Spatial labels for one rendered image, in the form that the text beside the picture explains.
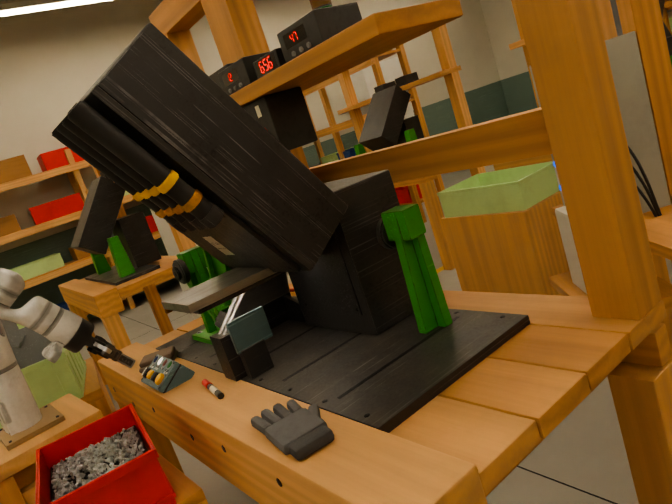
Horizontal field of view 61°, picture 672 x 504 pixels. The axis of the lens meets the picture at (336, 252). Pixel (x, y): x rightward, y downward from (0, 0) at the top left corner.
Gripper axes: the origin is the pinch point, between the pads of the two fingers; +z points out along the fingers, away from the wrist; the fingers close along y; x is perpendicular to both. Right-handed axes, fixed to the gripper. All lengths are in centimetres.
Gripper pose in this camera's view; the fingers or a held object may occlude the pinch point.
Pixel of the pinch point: (126, 360)
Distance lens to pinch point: 146.0
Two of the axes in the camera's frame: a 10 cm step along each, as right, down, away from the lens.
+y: -5.8, 0.2, 8.1
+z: 6.9, 5.5, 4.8
